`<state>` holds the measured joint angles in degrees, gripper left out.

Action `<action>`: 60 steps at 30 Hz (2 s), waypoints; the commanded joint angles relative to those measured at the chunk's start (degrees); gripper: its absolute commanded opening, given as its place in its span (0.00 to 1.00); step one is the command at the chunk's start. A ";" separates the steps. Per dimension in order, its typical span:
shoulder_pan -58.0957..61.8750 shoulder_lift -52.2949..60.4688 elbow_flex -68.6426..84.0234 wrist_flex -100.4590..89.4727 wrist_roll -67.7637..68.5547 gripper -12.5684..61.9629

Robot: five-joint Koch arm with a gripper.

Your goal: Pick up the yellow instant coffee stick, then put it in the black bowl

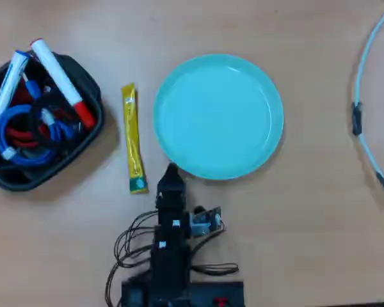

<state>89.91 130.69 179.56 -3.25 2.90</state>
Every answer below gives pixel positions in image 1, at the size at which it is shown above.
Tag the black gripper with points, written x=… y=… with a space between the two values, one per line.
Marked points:
x=171 y=208

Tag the yellow instant coffee stick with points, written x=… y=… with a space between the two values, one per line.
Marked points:
x=133 y=137

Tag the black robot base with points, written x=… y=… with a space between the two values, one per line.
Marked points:
x=211 y=292

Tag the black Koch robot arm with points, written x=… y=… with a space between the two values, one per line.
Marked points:
x=169 y=262

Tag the black plastic bowl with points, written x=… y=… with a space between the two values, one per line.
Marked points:
x=83 y=83

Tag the teal round plate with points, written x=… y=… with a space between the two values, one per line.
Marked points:
x=217 y=116

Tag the white marker with red cap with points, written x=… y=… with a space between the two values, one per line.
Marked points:
x=59 y=76

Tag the small blue white plug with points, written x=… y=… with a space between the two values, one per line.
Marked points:
x=33 y=88

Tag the white marker with blue cap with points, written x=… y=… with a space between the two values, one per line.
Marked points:
x=8 y=83

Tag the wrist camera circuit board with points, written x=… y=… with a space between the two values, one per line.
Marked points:
x=206 y=222

